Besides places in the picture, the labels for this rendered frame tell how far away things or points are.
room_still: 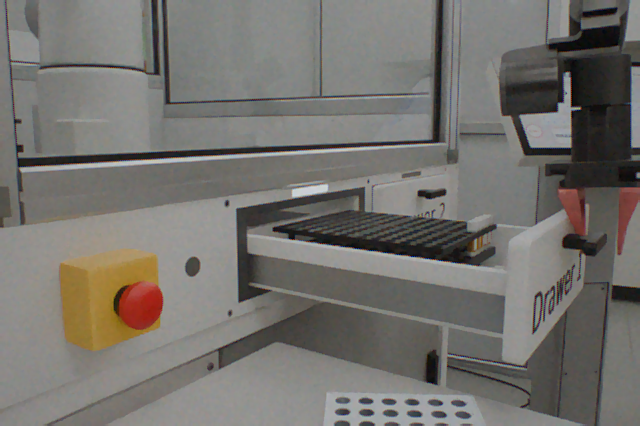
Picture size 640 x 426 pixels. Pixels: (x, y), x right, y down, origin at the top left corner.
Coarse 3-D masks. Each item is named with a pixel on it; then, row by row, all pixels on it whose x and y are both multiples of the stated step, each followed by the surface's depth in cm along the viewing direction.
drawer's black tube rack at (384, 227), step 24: (336, 216) 77; (360, 216) 77; (384, 216) 77; (408, 216) 77; (312, 240) 75; (336, 240) 75; (360, 240) 62; (384, 240) 60; (408, 240) 61; (432, 240) 61
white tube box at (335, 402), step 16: (336, 400) 46; (352, 400) 46; (368, 400) 47; (384, 400) 46; (400, 400) 46; (416, 400) 46; (432, 400) 46; (448, 400) 46; (464, 400) 46; (336, 416) 43; (352, 416) 43; (368, 416) 43; (384, 416) 43; (400, 416) 43; (416, 416) 44; (432, 416) 43; (448, 416) 43; (464, 416) 44; (480, 416) 43
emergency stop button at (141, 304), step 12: (132, 288) 45; (144, 288) 45; (156, 288) 46; (120, 300) 45; (132, 300) 44; (144, 300) 45; (156, 300) 46; (120, 312) 45; (132, 312) 44; (144, 312) 45; (156, 312) 46; (132, 324) 45; (144, 324) 45
